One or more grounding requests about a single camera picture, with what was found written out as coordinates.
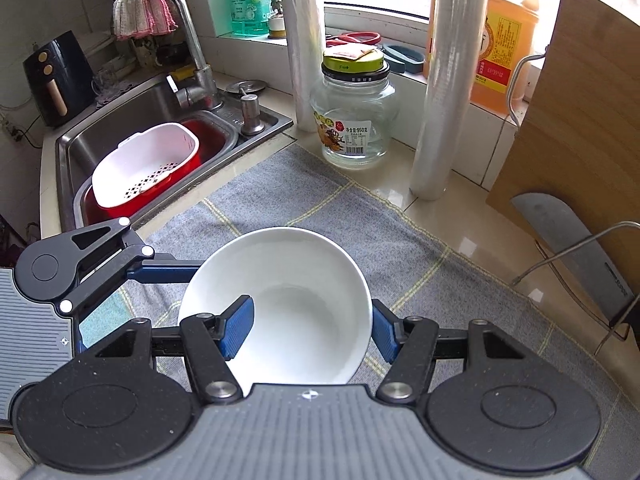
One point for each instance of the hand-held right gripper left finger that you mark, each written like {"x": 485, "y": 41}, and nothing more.
{"x": 240, "y": 325}

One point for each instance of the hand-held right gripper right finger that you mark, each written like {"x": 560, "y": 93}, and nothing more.
{"x": 385, "y": 330}

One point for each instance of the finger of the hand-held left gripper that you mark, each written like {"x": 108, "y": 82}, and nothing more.
{"x": 165, "y": 274}

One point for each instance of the white bowl with pink flowers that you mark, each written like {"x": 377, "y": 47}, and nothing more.
{"x": 300, "y": 310}

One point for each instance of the white plastic colander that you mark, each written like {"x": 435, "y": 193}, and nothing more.
{"x": 145, "y": 160}

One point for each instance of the grey and teal checked towel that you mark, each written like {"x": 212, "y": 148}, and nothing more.
{"x": 325, "y": 200}

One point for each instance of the stainless steel sink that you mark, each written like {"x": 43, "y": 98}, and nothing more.
{"x": 130, "y": 110}

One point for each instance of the steel soap dispenser pump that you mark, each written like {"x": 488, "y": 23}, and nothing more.
{"x": 248, "y": 112}

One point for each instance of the round steel sink cover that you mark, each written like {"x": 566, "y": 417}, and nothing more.
{"x": 245, "y": 85}

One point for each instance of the glass jar with green lid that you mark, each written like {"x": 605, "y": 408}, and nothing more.
{"x": 355, "y": 110}

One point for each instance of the black air fryer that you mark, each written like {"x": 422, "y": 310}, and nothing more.
{"x": 60, "y": 75}

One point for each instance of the steel kitchen faucet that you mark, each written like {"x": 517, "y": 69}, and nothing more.
{"x": 192, "y": 45}

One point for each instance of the tall plastic wrap roll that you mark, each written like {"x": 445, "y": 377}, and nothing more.
{"x": 450, "y": 85}

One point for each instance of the pink dish cloth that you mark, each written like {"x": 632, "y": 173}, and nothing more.
{"x": 142, "y": 12}

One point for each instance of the short plastic wrap roll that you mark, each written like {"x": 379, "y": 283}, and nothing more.
{"x": 302, "y": 50}

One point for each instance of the small potted plant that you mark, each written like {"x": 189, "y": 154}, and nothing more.
{"x": 276, "y": 22}

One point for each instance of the bamboo cutting board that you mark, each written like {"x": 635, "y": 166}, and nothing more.
{"x": 590, "y": 135}

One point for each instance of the orange cooking oil bottle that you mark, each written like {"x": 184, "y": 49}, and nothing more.
{"x": 510, "y": 40}

